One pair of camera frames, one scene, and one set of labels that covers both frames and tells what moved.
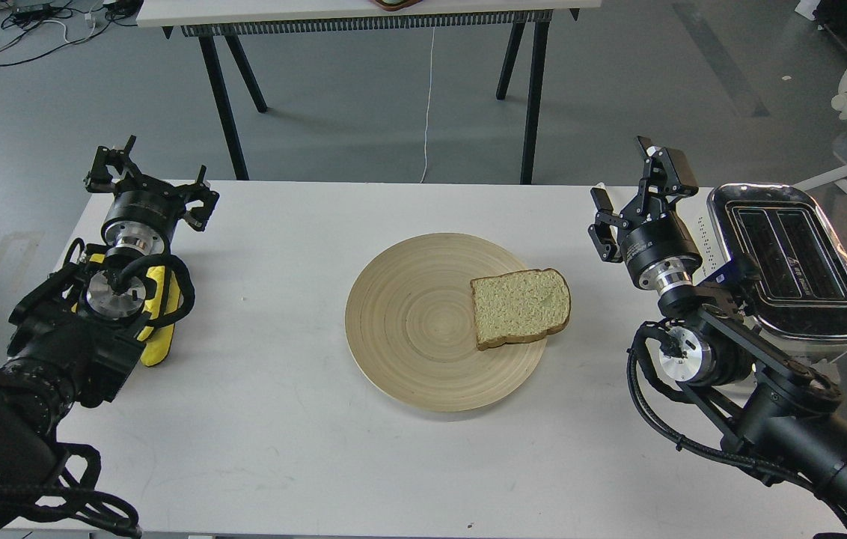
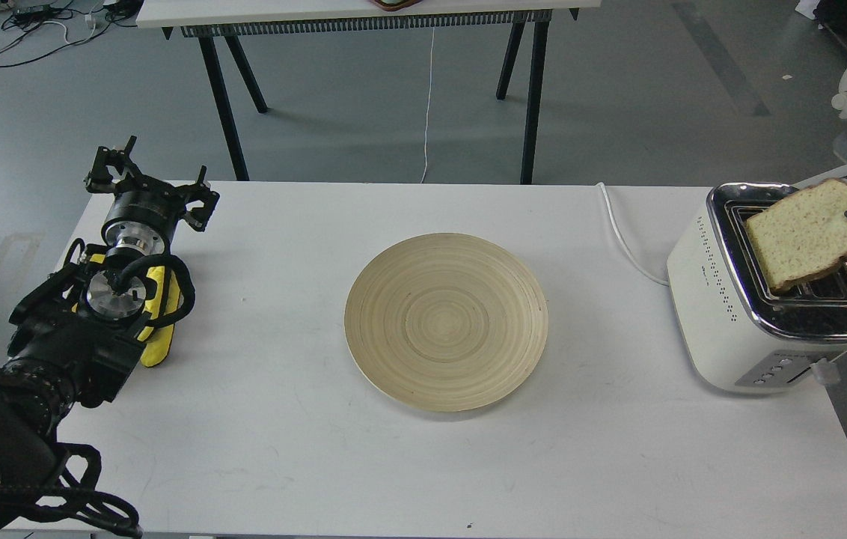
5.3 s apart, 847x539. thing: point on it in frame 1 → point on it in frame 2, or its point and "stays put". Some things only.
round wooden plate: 411,322 stays put
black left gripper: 144,212 stays put
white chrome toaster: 812,293 stays put
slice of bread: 518,305 → 806,233
